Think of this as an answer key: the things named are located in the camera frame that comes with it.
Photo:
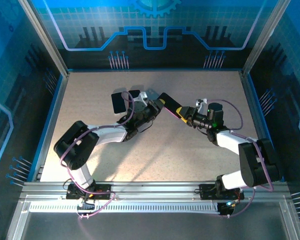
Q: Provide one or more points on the black smartphone pink frame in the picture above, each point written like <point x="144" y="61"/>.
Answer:
<point x="171" y="105"/>

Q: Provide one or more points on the red-edged black smartphone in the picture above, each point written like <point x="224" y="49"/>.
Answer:
<point x="140" y="93"/>

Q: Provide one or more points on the light blue-grey phone case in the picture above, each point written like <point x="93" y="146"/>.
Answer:
<point x="118" y="114"/>

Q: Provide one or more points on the black smartphone blue frame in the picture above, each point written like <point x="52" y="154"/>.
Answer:
<point x="117" y="102"/>

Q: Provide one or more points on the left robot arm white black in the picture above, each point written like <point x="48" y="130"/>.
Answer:
<point x="110" y="133"/>

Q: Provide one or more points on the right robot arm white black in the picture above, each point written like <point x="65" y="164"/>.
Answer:
<point x="230" y="141"/>

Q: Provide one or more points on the black electronics board with LEDs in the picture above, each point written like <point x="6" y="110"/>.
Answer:
<point x="227" y="207"/>

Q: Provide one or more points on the grey metal sheet panel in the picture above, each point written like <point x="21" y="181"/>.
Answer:
<point x="152" y="226"/>

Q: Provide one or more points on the aluminium side rail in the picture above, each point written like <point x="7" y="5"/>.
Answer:
<point x="53" y="120"/>
<point x="254" y="112"/>

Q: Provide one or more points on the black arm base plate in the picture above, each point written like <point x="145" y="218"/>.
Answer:
<point x="106" y="189"/>
<point x="205" y="192"/>

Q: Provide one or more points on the aluminium frame rail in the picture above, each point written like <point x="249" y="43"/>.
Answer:
<point x="152" y="190"/>

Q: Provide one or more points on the aluminium frame post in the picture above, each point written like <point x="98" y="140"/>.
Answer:
<point x="263" y="37"/>
<point x="46" y="37"/>

